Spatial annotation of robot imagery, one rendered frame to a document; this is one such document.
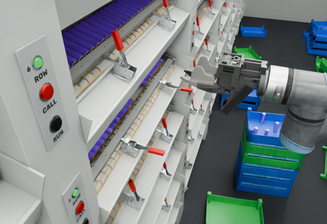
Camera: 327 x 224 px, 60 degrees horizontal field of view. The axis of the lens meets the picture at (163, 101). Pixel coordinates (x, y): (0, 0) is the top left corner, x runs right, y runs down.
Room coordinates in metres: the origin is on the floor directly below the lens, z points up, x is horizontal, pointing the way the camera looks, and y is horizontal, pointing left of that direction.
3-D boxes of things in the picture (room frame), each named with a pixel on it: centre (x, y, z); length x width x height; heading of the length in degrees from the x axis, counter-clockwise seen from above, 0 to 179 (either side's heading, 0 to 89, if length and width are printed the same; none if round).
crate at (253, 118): (1.16, -0.60, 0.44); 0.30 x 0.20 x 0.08; 79
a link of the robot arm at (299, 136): (0.57, -0.37, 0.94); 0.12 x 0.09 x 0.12; 117
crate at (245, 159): (1.16, -0.60, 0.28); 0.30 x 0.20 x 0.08; 79
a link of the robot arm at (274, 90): (0.60, -0.27, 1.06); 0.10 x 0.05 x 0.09; 161
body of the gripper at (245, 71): (0.63, -0.20, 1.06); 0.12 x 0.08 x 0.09; 71
